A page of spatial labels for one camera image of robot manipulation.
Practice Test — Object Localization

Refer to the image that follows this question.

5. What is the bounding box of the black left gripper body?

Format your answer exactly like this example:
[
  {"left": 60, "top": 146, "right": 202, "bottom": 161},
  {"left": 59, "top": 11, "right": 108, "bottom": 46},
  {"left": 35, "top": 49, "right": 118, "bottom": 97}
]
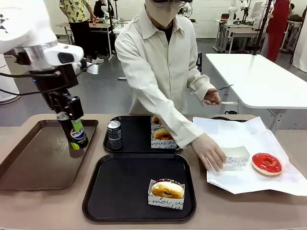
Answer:
[{"left": 30, "top": 64, "right": 80, "bottom": 95}]

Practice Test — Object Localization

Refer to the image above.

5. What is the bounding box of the black green Pepsi can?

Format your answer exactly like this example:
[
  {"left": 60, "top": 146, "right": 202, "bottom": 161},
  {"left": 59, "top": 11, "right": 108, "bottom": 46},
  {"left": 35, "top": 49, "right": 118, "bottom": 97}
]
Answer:
[{"left": 57, "top": 112, "right": 89, "bottom": 150}]

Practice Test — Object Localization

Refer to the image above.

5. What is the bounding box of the black grey-print drink can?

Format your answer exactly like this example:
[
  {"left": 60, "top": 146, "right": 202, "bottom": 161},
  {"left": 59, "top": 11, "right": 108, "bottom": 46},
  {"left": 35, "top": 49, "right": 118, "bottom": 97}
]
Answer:
[{"left": 106, "top": 120, "right": 123, "bottom": 151}]

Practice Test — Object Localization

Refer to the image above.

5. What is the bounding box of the chocolate pink donut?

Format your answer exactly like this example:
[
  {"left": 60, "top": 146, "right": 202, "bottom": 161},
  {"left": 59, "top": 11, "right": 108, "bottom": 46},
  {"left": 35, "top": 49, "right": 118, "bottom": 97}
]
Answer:
[{"left": 153, "top": 178, "right": 183, "bottom": 185}]

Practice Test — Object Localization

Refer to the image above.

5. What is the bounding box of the white printed paper donut box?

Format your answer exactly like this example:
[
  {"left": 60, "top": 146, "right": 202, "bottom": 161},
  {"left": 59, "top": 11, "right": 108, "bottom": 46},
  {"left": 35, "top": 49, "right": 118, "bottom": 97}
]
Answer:
[{"left": 220, "top": 145, "right": 251, "bottom": 171}]

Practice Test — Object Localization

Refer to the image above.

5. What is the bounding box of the person's left forearm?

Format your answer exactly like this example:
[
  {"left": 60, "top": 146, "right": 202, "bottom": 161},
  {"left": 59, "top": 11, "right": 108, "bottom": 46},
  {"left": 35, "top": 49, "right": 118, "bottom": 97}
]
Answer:
[{"left": 187, "top": 73, "right": 216, "bottom": 96}]

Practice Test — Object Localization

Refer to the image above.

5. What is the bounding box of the person's right forearm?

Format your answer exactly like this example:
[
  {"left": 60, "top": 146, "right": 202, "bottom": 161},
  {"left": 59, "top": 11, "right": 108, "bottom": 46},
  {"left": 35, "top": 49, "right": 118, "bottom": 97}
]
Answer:
[{"left": 151, "top": 98, "right": 210, "bottom": 149}]

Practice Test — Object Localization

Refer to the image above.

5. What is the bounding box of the person's left hand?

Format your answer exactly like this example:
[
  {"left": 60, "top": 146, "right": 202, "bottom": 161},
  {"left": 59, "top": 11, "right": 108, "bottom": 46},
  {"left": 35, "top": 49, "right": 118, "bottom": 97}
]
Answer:
[{"left": 202, "top": 88, "right": 223, "bottom": 105}]

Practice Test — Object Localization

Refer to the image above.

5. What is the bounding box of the person's right hand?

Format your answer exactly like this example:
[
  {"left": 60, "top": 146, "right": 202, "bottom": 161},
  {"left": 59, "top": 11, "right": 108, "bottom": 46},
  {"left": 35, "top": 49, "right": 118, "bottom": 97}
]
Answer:
[{"left": 191, "top": 134, "right": 227, "bottom": 173}]

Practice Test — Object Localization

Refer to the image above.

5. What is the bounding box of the grey background desk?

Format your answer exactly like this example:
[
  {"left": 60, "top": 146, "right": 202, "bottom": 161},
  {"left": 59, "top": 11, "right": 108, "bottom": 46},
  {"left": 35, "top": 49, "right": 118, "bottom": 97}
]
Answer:
[{"left": 55, "top": 22, "right": 72, "bottom": 45}]

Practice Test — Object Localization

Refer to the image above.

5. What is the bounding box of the black plastic tray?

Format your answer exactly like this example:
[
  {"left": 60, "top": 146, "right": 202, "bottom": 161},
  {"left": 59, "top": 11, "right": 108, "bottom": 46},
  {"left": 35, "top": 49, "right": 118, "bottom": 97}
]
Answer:
[
  {"left": 82, "top": 153, "right": 197, "bottom": 222},
  {"left": 103, "top": 115, "right": 185, "bottom": 154}
]

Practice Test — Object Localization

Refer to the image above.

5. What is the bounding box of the brown plastic tray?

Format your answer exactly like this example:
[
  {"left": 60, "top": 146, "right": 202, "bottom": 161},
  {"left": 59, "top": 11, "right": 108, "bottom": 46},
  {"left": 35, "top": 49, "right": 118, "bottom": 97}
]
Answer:
[{"left": 0, "top": 119, "right": 99, "bottom": 191}]

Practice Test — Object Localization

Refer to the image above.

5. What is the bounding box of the person in yellow shirt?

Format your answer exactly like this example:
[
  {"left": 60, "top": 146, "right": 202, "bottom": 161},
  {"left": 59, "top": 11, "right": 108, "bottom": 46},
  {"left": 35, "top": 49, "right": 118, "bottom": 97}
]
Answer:
[{"left": 59, "top": 0, "right": 105, "bottom": 64}]

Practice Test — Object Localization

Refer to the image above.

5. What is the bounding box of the person in cream shirt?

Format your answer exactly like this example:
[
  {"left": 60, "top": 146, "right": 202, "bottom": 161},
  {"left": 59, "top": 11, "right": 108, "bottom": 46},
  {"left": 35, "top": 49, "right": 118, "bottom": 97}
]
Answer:
[{"left": 114, "top": 0, "right": 216, "bottom": 149}]

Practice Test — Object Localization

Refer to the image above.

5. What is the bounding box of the beige face mask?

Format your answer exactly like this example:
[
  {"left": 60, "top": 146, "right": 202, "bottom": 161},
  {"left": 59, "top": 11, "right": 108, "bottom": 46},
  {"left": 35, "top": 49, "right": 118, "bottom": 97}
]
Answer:
[{"left": 145, "top": 1, "right": 179, "bottom": 28}]

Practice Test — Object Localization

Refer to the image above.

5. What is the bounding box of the dark stool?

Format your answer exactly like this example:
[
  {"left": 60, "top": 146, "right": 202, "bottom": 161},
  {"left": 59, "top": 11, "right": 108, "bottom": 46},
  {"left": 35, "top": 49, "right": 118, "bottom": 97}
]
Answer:
[{"left": 196, "top": 51, "right": 203, "bottom": 72}]

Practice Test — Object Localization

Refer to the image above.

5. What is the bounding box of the white background workbench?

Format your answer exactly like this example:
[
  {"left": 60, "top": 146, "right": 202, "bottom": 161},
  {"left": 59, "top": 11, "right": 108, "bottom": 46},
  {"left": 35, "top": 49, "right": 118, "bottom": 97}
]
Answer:
[{"left": 214, "top": 19, "right": 266, "bottom": 54}]

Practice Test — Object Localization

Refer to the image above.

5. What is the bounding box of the white paper sheet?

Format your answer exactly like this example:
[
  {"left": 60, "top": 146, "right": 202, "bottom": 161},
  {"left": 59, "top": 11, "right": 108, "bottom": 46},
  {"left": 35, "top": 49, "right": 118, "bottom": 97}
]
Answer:
[{"left": 192, "top": 116, "right": 307, "bottom": 196}]

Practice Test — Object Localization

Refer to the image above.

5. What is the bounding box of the white side table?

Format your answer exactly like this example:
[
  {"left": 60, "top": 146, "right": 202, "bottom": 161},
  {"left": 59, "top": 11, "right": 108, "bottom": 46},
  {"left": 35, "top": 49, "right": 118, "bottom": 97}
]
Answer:
[{"left": 205, "top": 53, "right": 307, "bottom": 132}]

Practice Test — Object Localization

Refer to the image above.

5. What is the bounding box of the red glazed donut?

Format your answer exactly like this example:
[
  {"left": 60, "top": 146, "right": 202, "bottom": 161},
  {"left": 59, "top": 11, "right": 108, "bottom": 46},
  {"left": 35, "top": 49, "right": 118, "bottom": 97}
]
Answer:
[{"left": 251, "top": 152, "right": 283, "bottom": 176}]

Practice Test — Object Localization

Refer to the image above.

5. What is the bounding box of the black tripod pole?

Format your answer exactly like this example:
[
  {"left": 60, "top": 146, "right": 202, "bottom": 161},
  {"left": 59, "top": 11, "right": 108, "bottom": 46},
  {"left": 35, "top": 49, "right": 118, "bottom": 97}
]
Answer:
[{"left": 250, "top": 0, "right": 274, "bottom": 56}]

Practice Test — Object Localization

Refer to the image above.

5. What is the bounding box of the person in red apron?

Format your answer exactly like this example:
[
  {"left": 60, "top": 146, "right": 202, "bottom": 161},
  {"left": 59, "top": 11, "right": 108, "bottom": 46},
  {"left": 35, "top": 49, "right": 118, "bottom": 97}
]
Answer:
[{"left": 262, "top": 0, "right": 292, "bottom": 63}]

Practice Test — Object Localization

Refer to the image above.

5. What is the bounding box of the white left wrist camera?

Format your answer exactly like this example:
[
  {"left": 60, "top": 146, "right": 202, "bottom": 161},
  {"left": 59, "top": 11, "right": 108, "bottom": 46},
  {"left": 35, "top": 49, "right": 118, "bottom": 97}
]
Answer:
[{"left": 76, "top": 57, "right": 99, "bottom": 75}]

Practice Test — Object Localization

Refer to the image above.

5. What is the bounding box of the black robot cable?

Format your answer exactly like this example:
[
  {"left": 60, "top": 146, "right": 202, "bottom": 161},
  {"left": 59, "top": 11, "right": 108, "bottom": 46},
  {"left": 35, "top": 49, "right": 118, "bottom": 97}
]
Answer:
[{"left": 0, "top": 71, "right": 70, "bottom": 97}]

